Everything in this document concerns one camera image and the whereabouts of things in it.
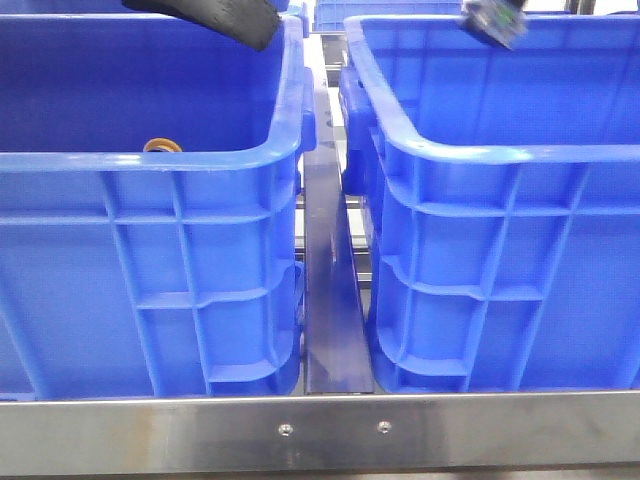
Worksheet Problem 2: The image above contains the blue crate back right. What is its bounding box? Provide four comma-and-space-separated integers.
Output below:
313, 0, 462, 32

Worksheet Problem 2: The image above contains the large blue crate left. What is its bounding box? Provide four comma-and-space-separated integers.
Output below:
1, 14, 315, 401

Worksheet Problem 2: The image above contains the large blue crate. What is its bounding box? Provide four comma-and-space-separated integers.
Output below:
1, 14, 315, 401
340, 14, 639, 393

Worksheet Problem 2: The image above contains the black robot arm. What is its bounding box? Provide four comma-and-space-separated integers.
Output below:
121, 0, 281, 51

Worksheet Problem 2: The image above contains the large blue crate right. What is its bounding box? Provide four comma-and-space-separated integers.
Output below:
340, 14, 639, 393

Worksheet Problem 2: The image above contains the rail screw left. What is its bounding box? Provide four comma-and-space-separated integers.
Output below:
278, 423, 294, 437

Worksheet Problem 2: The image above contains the rail screw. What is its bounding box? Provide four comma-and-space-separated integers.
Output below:
278, 423, 294, 437
377, 420, 392, 434

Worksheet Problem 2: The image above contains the rail screw right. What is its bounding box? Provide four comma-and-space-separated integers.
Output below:
377, 420, 392, 434

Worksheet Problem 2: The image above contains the steel divider bar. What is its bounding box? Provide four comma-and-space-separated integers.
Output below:
304, 75, 375, 395

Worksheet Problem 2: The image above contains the red mushroom push button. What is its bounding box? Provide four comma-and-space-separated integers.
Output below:
461, 0, 527, 49

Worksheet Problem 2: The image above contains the steel front rail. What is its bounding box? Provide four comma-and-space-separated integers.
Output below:
1, 391, 639, 476

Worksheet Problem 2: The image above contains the yellow mushroom push button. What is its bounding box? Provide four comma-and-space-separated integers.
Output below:
143, 137, 183, 153

